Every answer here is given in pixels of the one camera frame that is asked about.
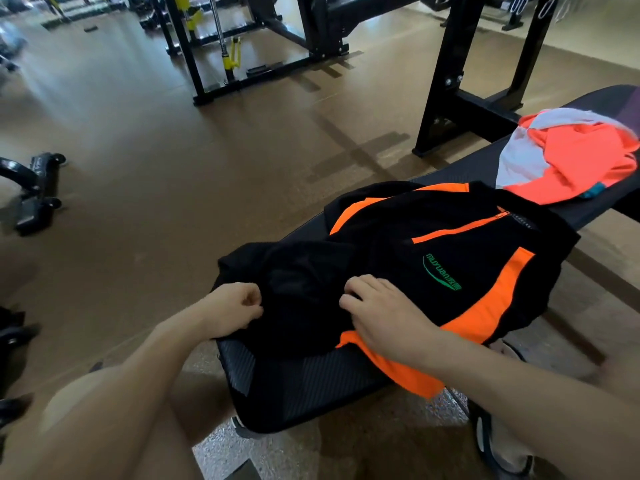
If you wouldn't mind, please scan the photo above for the yellow black gym machine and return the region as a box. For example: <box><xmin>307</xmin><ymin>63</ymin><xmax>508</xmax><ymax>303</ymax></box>
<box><xmin>172</xmin><ymin>0</ymin><xmax>206</xmax><ymax>35</ymax></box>

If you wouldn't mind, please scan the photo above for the black power rack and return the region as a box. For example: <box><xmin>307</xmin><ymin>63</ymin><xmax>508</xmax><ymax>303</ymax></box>
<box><xmin>149</xmin><ymin>0</ymin><xmax>431</xmax><ymax>107</ymax></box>

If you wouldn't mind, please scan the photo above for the person's right hand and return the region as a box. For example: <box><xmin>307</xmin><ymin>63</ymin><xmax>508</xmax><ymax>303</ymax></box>
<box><xmin>339</xmin><ymin>274</ymin><xmax>447</xmax><ymax>374</ymax></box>

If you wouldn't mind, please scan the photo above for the person's left forearm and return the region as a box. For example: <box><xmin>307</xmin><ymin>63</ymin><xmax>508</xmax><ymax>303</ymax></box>
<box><xmin>0</xmin><ymin>307</ymin><xmax>213</xmax><ymax>480</ymax></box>

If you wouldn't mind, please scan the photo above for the orange teal white jersey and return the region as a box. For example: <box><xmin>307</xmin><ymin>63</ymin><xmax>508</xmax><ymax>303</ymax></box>
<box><xmin>495</xmin><ymin>107</ymin><xmax>640</xmax><ymax>205</ymax></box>

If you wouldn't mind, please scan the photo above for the black right slipper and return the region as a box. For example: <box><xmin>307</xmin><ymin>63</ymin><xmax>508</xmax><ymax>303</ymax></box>
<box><xmin>467</xmin><ymin>339</ymin><xmax>537</xmax><ymax>480</ymax></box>

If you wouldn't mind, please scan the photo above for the yellow safety catch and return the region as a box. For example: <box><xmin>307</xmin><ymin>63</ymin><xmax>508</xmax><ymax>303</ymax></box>
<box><xmin>222</xmin><ymin>36</ymin><xmax>243</xmax><ymax>71</ymax></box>

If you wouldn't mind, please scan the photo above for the person's right forearm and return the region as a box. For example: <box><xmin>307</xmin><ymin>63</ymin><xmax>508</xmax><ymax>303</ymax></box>
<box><xmin>422</xmin><ymin>327</ymin><xmax>640</xmax><ymax>480</ymax></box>

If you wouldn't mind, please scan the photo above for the black orange jacket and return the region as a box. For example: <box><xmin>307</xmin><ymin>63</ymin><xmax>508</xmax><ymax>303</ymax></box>
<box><xmin>212</xmin><ymin>180</ymin><xmax>582</xmax><ymax>401</ymax></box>

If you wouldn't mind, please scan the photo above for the black steel bench frame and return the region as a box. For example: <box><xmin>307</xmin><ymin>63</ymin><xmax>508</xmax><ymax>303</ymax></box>
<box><xmin>412</xmin><ymin>0</ymin><xmax>562</xmax><ymax>158</ymax></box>

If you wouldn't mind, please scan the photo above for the person's left hand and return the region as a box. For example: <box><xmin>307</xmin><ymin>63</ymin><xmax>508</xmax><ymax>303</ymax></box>
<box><xmin>192</xmin><ymin>282</ymin><xmax>265</xmax><ymax>341</ymax></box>

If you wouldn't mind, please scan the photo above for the black wheeled bench base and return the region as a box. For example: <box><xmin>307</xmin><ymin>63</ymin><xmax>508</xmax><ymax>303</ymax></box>
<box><xmin>0</xmin><ymin>305</ymin><xmax>42</xmax><ymax>463</ymax></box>
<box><xmin>0</xmin><ymin>152</ymin><xmax>69</xmax><ymax>237</ymax></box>

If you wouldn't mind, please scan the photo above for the black slipper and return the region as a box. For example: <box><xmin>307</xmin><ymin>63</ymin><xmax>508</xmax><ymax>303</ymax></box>
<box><xmin>467</xmin><ymin>339</ymin><xmax>537</xmax><ymax>480</ymax></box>
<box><xmin>231</xmin><ymin>416</ymin><xmax>267</xmax><ymax>441</ymax></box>

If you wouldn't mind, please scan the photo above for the black ribbed bench pad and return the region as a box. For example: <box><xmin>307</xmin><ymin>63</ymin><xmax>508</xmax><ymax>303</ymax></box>
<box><xmin>215</xmin><ymin>84</ymin><xmax>640</xmax><ymax>435</ymax></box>

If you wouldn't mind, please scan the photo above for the person's left leg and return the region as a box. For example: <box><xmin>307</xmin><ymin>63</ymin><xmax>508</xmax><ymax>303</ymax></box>
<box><xmin>39</xmin><ymin>367</ymin><xmax>237</xmax><ymax>480</ymax></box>

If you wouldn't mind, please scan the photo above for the black left slipper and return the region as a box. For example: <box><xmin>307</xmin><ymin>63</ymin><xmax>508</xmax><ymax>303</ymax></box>
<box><xmin>231</xmin><ymin>416</ymin><xmax>267</xmax><ymax>441</ymax></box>

